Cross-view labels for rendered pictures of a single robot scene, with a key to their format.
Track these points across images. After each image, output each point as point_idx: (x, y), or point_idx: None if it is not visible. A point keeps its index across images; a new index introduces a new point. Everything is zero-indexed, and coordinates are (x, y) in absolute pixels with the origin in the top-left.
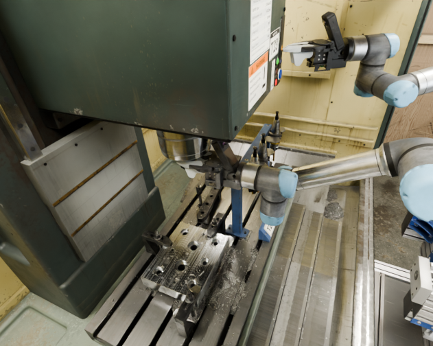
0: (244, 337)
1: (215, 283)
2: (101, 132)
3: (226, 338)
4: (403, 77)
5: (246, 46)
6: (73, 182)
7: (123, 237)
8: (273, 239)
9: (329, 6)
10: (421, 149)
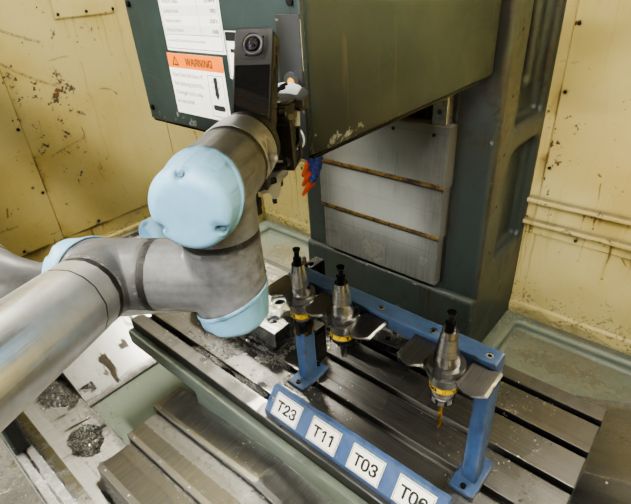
0: (166, 356)
1: (238, 337)
2: (392, 133)
3: (170, 334)
4: (86, 247)
5: (154, 22)
6: (340, 156)
7: (378, 284)
8: (269, 421)
9: None
10: None
